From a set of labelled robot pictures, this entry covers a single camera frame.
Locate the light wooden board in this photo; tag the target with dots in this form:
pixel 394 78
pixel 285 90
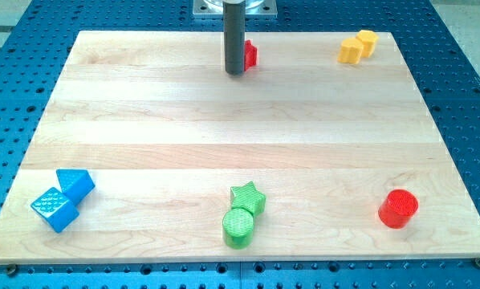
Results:
pixel 165 133

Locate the red cylinder block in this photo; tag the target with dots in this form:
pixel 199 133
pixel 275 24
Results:
pixel 398 208

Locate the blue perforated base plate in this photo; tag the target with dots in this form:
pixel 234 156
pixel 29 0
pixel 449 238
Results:
pixel 41 37

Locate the blue cube block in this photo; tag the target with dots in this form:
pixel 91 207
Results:
pixel 56 209

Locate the blue triangle block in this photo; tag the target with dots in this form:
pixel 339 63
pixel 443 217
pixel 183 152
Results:
pixel 75 184

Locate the green cylinder block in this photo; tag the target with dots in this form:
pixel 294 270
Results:
pixel 238 228

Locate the red star block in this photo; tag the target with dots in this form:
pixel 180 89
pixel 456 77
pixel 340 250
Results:
pixel 250 55

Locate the yellow hexagon block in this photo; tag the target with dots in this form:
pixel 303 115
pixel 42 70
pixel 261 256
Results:
pixel 369 40

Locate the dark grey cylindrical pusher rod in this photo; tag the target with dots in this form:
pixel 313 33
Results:
pixel 234 14

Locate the green star block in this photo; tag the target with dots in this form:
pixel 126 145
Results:
pixel 249 198

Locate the silver robot mounting plate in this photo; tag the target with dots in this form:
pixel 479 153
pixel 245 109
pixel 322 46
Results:
pixel 254 9

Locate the yellow heart block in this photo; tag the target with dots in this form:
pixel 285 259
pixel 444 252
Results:
pixel 351 50

